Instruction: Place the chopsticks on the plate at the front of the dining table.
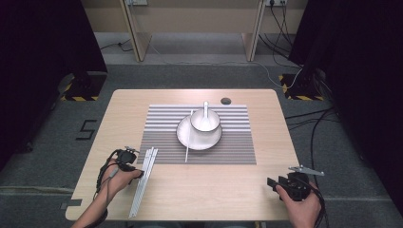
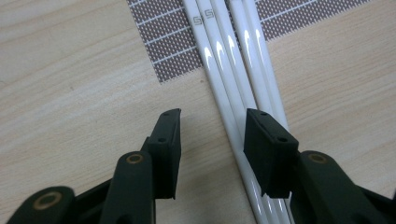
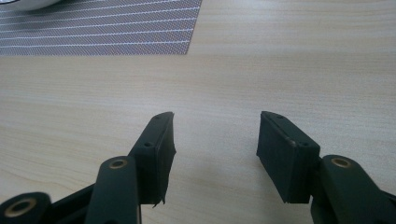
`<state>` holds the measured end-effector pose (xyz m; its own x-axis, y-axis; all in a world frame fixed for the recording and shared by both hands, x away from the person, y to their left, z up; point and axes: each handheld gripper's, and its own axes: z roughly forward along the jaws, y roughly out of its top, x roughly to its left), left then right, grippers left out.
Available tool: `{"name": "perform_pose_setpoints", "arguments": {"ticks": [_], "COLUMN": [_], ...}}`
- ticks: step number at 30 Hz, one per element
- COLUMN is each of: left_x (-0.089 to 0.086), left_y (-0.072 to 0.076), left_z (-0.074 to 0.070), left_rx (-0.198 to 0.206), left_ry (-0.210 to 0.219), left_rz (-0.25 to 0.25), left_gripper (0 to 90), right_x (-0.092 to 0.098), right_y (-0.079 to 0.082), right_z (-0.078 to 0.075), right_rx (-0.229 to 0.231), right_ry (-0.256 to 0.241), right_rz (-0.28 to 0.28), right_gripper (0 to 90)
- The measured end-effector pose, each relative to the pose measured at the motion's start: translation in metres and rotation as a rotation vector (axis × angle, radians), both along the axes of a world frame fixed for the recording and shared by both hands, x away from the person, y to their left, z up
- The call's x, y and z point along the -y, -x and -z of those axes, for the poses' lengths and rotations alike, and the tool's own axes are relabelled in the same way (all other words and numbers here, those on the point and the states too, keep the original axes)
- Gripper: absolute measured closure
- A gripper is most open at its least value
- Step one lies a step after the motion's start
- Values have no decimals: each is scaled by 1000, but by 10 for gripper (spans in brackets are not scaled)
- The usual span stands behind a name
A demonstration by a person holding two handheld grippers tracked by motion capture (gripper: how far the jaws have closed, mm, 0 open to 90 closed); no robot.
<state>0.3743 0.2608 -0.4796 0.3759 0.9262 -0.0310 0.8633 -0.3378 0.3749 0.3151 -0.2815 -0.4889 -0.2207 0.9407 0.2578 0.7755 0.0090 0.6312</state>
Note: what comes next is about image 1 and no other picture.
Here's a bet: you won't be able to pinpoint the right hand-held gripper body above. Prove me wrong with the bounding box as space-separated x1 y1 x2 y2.
278 164 326 202

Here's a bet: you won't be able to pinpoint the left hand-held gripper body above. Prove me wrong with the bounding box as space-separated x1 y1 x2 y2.
115 145 141 172

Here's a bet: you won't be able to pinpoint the white plate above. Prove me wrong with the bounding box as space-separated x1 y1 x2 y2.
176 114 223 151

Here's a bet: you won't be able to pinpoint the white bowl with dark rim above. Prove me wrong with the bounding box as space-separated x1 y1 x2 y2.
189 108 221 134

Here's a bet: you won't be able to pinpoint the white ceramic spoon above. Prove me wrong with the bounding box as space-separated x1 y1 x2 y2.
200 101 213 132

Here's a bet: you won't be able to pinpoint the person's left hand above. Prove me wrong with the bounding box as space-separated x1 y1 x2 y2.
102 159 144 197

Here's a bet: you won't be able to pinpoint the person's right hand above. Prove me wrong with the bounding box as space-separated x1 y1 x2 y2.
275 181 323 228

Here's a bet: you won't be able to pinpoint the striped grey placemat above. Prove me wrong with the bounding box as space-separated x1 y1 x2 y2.
136 104 258 165

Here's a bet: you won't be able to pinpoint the grey tape strip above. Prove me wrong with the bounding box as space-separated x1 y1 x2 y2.
59 198 84 211

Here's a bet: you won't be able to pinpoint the stand base with striped tape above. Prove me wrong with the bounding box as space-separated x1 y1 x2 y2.
59 71 108 103
278 72 325 102

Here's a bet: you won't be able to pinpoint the black curtain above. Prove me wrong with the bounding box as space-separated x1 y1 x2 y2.
0 0 108 172
288 0 403 219

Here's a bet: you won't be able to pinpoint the beige wooden desk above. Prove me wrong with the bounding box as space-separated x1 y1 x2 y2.
80 0 309 63

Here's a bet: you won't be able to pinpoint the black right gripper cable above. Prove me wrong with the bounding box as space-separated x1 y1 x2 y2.
300 180 328 228

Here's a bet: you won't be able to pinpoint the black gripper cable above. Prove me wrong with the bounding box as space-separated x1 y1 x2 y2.
300 180 328 228
85 149 121 228

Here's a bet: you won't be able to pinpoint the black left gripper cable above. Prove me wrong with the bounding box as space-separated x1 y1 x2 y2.
85 149 121 228

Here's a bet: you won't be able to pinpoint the black floor cables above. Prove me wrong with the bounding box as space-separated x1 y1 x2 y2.
284 105 341 174

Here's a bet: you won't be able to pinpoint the black floor cable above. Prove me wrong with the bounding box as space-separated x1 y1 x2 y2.
100 38 135 53

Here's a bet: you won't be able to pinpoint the black cable bundle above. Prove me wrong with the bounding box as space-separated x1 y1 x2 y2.
258 2 302 63

